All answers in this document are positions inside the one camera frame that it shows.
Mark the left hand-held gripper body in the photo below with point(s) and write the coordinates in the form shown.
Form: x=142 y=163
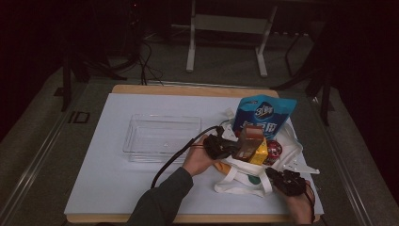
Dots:
x=219 y=146

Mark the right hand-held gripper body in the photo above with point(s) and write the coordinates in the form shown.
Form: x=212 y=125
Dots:
x=291 y=183

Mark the red can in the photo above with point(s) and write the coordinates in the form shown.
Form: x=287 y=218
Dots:
x=275 y=150

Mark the yellow snack packet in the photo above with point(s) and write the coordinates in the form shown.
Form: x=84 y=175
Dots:
x=260 y=153

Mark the white tote bag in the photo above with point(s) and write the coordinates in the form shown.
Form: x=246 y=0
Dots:
x=244 y=174

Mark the brown box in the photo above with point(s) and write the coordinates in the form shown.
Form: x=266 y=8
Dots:
x=249 y=142

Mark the blue snack pouch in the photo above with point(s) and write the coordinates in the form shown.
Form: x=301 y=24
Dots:
x=266 y=113

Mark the clear plastic container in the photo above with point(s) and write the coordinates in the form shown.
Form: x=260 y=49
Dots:
x=156 y=138

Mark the person's right hand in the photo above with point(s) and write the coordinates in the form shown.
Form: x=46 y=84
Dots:
x=301 y=208

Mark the person's left hand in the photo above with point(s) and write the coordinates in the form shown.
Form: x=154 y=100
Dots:
x=196 y=160

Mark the black stand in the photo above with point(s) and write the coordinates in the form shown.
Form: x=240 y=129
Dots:
x=326 y=94
x=67 y=78

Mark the white metal stand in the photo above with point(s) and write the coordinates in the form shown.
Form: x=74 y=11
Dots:
x=226 y=23

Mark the black floor bracket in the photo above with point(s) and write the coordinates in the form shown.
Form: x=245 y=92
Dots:
x=80 y=117

